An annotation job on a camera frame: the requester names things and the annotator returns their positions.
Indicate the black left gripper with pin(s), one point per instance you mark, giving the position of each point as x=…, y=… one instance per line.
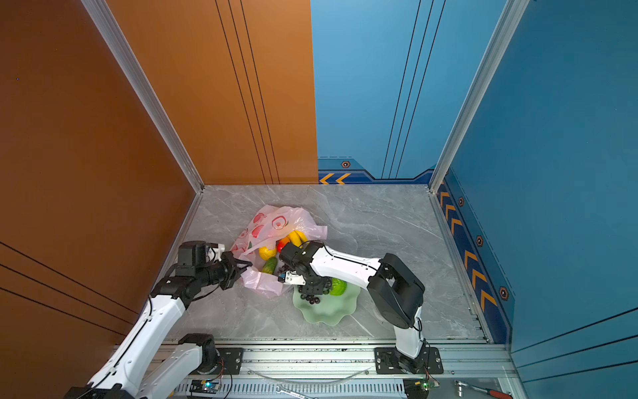
x=233, y=263

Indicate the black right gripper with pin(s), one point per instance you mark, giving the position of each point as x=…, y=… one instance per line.
x=313, y=290

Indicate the yellow banana bunch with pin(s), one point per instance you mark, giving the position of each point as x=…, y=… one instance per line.
x=297, y=238

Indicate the small red orange mango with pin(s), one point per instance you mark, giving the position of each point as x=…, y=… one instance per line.
x=282, y=243

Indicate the yellow lemon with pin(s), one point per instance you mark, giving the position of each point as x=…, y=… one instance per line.
x=266, y=253

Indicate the dark purple grape bunch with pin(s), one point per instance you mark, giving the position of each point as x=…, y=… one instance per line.
x=313, y=291

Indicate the pink printed plastic bag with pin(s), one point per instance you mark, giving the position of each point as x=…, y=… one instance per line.
x=270, y=225

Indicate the green lime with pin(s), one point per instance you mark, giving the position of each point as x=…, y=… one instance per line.
x=338, y=287

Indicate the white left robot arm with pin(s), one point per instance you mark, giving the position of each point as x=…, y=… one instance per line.
x=124, y=374

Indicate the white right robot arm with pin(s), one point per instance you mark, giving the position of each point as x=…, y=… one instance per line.
x=314, y=269

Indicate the light green fruit plate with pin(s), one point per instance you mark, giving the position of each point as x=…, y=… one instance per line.
x=331, y=310

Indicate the green circuit board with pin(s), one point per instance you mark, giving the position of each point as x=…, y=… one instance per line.
x=206, y=386

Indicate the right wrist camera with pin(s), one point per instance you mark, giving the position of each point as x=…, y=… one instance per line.
x=291, y=277

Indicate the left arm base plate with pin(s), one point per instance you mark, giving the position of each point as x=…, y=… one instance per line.
x=229, y=360

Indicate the aluminium front rail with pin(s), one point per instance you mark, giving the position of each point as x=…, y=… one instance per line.
x=341, y=360

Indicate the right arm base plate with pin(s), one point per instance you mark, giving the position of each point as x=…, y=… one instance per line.
x=388, y=360

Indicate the red handled screwdriver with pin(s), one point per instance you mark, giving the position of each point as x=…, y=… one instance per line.
x=462, y=386

